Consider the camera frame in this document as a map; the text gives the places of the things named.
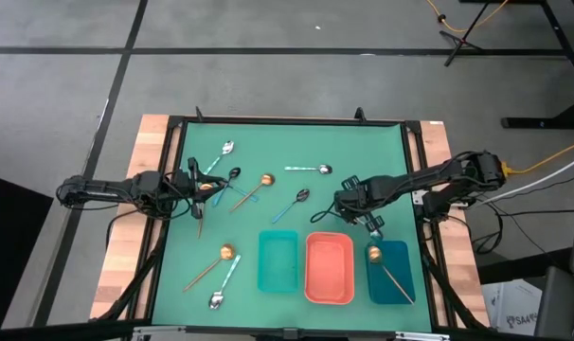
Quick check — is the blue plastic bin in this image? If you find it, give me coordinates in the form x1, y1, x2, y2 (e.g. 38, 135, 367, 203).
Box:
365, 239, 417, 305

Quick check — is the orange plastic bin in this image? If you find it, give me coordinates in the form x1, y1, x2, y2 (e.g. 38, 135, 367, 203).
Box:
304, 231, 356, 306

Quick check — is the green table mat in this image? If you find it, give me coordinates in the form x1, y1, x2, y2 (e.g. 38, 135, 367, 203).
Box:
152, 121, 433, 332

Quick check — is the black tripod stand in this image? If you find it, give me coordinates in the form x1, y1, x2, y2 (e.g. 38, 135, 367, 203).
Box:
439, 0, 494, 67

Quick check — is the yellow extension cable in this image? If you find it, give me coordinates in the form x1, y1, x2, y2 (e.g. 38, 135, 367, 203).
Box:
502, 135, 574, 175
425, 0, 511, 34

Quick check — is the black camera rig beam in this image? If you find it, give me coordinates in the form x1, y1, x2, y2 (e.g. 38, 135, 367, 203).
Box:
0, 319, 574, 341

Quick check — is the teal translucent plastic bin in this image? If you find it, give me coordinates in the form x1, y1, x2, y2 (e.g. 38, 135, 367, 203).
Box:
257, 229, 300, 294

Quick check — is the white printed cardboard box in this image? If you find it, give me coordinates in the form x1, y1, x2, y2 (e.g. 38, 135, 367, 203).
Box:
480, 278, 545, 338

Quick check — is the black table frame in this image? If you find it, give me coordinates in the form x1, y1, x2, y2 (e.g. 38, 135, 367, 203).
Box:
144, 115, 442, 332

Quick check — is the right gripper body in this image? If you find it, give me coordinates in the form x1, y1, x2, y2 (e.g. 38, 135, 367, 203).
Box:
334, 187, 378, 223

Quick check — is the white cable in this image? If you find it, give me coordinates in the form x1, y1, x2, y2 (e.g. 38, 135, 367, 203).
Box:
475, 151, 574, 206

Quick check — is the black desk frame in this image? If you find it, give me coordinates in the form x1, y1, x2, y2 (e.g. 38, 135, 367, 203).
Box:
500, 0, 574, 130

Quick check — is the dark grey plastic case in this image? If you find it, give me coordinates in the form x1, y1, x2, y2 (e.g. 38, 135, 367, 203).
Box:
532, 158, 574, 341

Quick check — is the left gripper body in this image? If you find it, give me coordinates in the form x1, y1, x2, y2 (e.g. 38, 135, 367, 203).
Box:
170, 169, 194, 204

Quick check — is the black cabinet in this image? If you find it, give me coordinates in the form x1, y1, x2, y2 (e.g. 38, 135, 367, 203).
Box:
0, 172, 55, 332

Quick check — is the black floor cable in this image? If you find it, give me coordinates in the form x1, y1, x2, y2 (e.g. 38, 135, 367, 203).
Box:
471, 174, 574, 255

